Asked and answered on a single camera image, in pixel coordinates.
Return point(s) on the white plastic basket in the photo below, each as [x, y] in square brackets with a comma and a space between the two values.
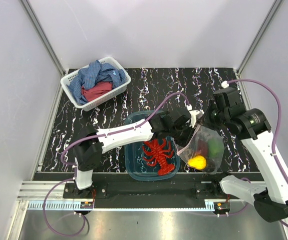
[65, 81]

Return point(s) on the red cloth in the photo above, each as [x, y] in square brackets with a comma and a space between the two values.
[97, 91]

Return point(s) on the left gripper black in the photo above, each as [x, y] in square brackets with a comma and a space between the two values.
[183, 143]

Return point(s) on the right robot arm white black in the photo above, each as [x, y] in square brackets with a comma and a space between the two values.
[251, 127]

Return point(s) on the red fake lobster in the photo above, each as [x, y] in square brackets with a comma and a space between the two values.
[158, 153]

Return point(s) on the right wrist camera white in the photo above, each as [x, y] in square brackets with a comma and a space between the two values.
[224, 84]

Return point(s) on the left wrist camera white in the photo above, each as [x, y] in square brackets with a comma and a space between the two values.
[195, 116]

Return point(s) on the clear zip top bag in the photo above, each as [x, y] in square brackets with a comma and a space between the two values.
[190, 151]

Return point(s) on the red fake apple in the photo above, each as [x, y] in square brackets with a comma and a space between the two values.
[202, 148]

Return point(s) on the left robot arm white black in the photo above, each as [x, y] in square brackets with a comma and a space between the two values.
[149, 139]

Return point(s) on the yellow fake fruit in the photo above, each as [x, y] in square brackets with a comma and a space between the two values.
[198, 162]

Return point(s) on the blue plastic container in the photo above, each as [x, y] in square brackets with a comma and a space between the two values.
[137, 168]

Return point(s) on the green fake vegetable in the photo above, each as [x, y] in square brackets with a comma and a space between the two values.
[215, 148]

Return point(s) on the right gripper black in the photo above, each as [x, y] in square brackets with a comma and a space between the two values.
[206, 121]

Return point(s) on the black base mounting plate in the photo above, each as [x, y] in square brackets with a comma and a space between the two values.
[106, 190]

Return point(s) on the aluminium frame rail front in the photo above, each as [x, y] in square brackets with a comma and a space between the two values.
[37, 190]

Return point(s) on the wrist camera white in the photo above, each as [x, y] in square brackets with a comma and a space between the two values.
[224, 84]
[195, 116]

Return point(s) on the blue patterned cloth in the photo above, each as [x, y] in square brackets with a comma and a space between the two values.
[89, 76]

